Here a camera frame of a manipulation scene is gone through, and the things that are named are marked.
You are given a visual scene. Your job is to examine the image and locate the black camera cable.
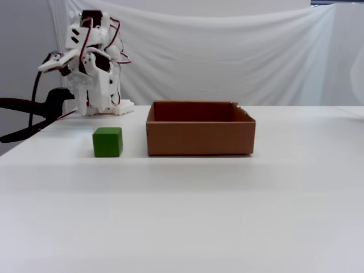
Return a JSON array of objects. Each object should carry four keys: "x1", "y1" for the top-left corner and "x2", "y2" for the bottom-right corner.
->
[{"x1": 27, "y1": 55, "x2": 51, "y2": 129}]

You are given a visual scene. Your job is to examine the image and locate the white backdrop sheet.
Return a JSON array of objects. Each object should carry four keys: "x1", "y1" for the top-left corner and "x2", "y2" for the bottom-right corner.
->
[{"x1": 48, "y1": 0, "x2": 364, "y2": 107}]

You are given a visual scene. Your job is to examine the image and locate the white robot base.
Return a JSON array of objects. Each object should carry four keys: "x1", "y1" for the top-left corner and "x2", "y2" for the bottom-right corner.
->
[{"x1": 85, "y1": 99, "x2": 135, "y2": 117}]

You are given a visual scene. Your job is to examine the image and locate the green cube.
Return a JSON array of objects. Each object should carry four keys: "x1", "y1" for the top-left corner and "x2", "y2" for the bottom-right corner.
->
[{"x1": 92, "y1": 127, "x2": 123, "y2": 158}]

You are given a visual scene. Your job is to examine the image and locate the red black servo cable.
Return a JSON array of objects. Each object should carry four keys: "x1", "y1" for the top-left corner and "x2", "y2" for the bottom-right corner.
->
[
  {"x1": 80, "y1": 16, "x2": 95, "y2": 62},
  {"x1": 109, "y1": 17, "x2": 133, "y2": 65}
]

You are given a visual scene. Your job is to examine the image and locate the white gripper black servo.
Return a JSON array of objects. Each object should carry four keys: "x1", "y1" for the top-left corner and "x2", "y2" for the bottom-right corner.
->
[{"x1": 69, "y1": 48, "x2": 115, "y2": 116}]

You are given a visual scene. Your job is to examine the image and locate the black table clamp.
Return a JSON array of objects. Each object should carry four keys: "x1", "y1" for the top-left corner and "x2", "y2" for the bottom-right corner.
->
[{"x1": 0, "y1": 88, "x2": 76, "y2": 143}]

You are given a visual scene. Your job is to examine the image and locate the brown cardboard box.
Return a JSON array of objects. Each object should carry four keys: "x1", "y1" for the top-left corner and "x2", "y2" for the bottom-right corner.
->
[{"x1": 146, "y1": 100, "x2": 256, "y2": 156}]

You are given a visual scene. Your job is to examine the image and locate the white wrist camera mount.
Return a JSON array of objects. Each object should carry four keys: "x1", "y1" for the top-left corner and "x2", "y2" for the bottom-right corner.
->
[{"x1": 38, "y1": 50, "x2": 81, "y2": 78}]

